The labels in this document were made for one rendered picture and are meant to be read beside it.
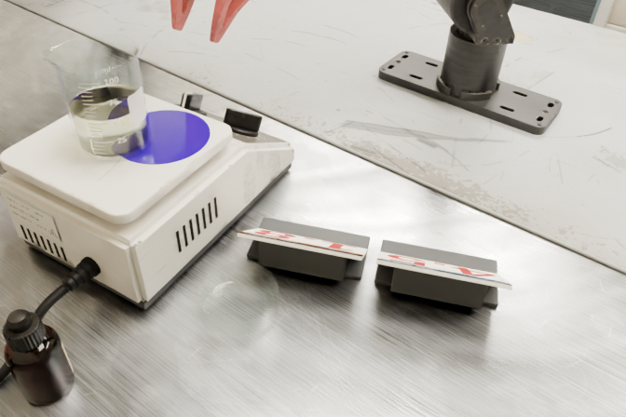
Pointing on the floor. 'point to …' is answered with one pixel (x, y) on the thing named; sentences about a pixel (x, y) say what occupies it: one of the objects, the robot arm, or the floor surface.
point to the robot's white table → (207, 78)
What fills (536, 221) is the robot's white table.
